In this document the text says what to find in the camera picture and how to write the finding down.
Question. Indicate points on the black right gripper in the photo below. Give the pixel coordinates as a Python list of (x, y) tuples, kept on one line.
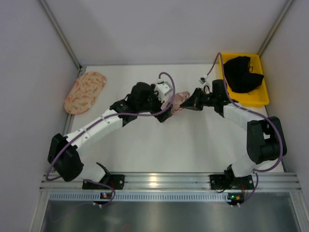
[(199, 98)]

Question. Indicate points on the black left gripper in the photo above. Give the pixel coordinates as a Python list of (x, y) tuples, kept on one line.
[(159, 106)]

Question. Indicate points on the pink satin bra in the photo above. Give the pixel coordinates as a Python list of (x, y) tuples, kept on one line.
[(179, 99)]

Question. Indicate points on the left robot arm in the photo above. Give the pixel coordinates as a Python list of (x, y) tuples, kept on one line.
[(65, 154)]

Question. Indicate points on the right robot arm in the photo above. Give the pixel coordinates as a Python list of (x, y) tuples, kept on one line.
[(265, 139)]

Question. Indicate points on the black bra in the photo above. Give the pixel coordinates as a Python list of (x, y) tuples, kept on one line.
[(239, 75)]

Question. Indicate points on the orange patterned laundry bag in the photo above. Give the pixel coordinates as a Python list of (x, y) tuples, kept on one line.
[(84, 93)]

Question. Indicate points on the yellow plastic tray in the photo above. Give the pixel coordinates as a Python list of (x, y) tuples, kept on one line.
[(256, 98)]

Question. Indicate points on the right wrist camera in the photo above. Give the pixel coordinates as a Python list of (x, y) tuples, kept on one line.
[(203, 80)]

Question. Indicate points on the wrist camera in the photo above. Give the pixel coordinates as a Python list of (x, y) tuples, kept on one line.
[(203, 80), (164, 90)]

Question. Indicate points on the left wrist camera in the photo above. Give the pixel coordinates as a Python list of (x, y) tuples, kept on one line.
[(164, 90)]

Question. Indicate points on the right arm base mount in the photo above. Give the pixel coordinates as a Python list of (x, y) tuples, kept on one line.
[(221, 182)]

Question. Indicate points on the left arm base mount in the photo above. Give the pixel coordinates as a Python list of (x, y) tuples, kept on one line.
[(106, 181)]

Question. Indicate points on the aluminium frame rail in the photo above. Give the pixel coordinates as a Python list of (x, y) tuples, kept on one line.
[(197, 182)]

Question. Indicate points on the perforated cable duct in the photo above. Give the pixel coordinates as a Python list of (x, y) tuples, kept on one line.
[(140, 197)]

